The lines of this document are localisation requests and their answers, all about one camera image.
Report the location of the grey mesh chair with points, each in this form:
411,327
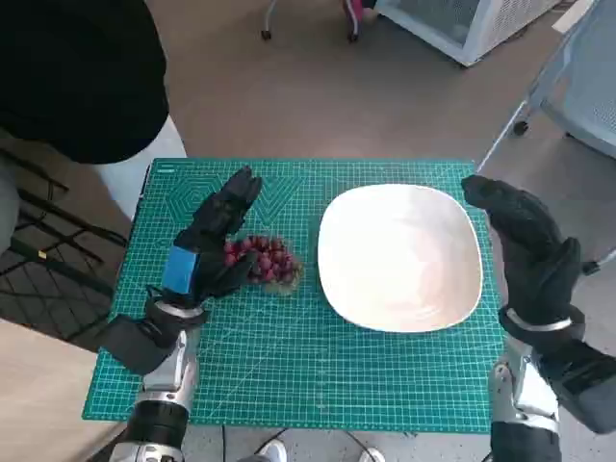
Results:
587,96

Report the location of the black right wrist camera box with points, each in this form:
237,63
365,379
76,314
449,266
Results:
589,385

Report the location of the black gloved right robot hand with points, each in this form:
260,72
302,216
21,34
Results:
529,250

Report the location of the chair base with casters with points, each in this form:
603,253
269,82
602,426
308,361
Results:
353,19

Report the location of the white square plate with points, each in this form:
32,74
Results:
399,260

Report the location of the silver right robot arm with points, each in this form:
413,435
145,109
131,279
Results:
524,404

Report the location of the person in black top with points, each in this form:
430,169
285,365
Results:
72,72

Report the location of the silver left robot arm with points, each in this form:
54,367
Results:
168,380

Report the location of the green cutting mat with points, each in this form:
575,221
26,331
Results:
289,361

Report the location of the white shoe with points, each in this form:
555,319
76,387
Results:
373,454
272,451

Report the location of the red toy grape bunch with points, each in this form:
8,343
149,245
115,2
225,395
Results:
272,260

